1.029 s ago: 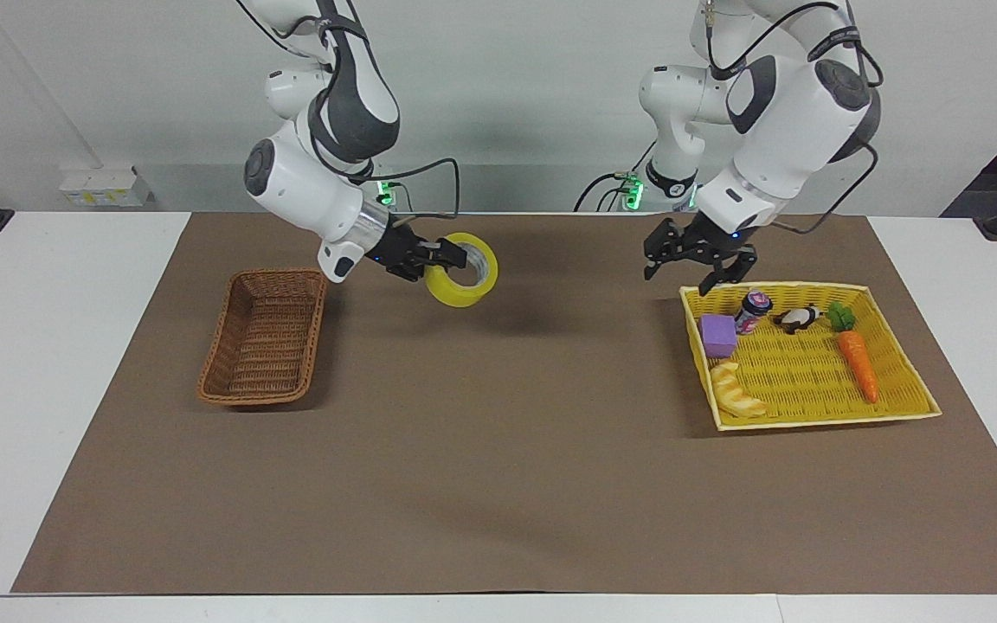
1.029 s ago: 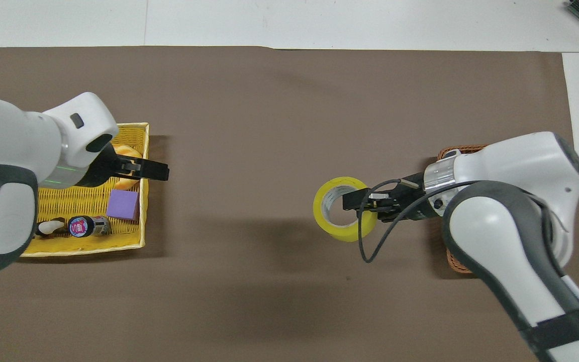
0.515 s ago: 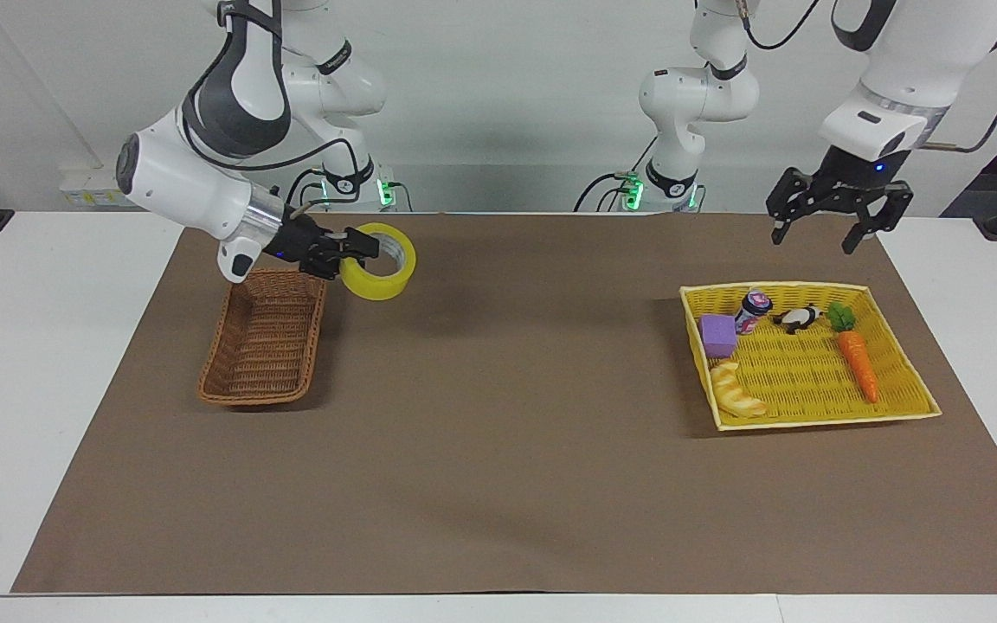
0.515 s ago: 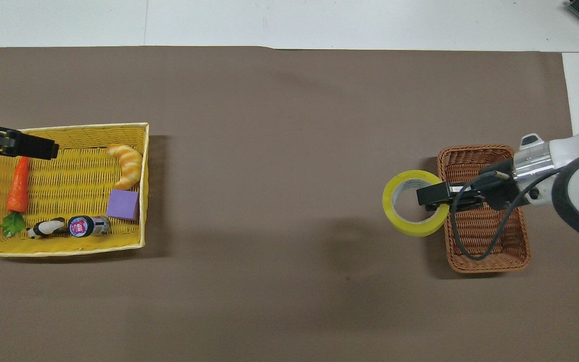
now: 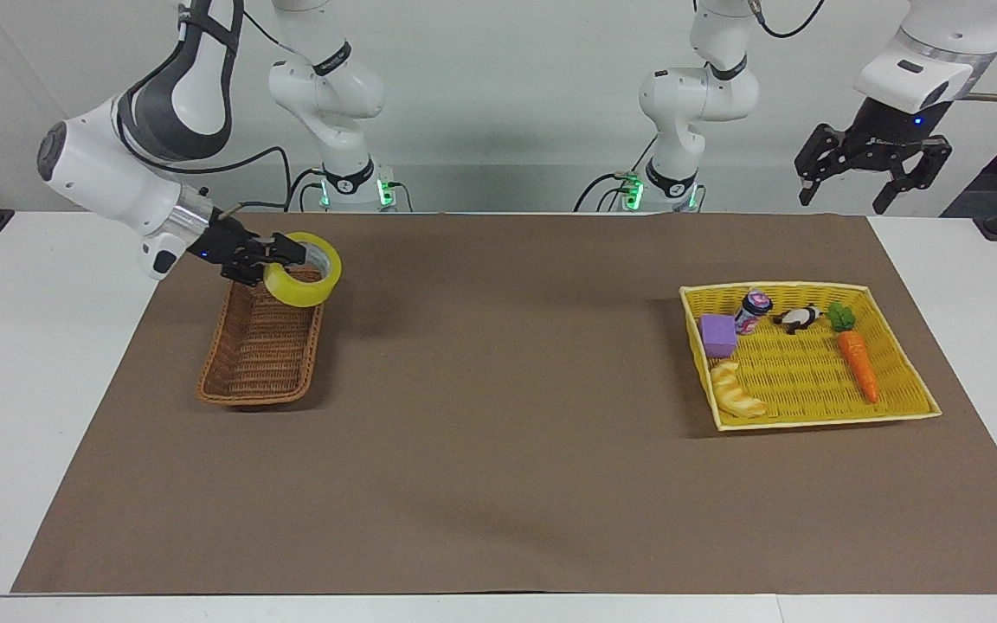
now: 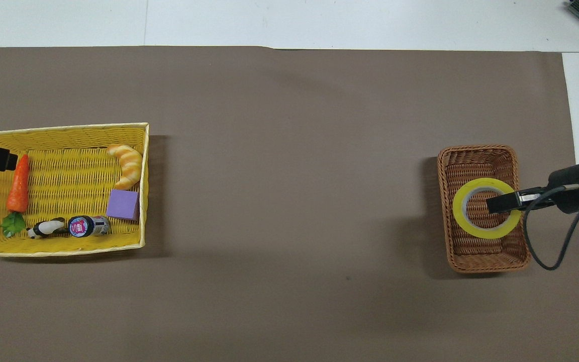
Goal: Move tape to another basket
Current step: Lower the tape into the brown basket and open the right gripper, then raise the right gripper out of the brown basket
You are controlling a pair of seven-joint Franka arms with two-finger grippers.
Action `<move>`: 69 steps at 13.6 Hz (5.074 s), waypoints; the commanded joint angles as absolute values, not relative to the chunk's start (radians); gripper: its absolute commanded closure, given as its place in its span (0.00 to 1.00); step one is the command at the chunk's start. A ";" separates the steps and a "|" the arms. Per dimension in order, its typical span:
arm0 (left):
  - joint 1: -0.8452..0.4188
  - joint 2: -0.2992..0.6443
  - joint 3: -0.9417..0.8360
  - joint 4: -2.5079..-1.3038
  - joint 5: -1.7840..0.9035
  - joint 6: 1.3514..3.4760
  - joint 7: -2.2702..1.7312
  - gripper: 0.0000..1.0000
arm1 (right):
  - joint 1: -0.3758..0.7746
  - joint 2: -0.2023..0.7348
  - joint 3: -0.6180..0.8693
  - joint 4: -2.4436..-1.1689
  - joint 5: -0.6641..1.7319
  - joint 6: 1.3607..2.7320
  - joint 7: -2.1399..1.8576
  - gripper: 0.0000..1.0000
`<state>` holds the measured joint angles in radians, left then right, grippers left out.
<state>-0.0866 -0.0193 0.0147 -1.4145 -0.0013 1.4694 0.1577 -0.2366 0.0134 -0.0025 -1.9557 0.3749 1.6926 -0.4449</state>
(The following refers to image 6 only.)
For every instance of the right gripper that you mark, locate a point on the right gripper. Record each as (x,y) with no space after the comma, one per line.
(568,188)

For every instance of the purple foam block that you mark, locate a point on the purple foam block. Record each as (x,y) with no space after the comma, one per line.
(122,204)

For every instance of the orange toy carrot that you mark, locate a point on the orange toy carrot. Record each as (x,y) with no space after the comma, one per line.
(18,186)

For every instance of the yellow woven basket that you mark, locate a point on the yellow woven basket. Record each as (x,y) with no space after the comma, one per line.
(68,176)

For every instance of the black and white panda toy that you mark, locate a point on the black and white panda toy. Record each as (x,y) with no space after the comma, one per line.
(45,229)

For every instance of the yellow tape roll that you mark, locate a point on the yellow tape roll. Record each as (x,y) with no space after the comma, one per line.
(463,218)

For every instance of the brown wicker basket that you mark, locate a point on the brown wicker basket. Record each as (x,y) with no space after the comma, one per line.
(475,254)

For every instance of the small can with pink label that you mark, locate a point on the small can with pink label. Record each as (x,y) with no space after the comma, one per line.
(88,226)

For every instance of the toy croissant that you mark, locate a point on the toy croissant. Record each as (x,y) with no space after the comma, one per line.
(129,163)

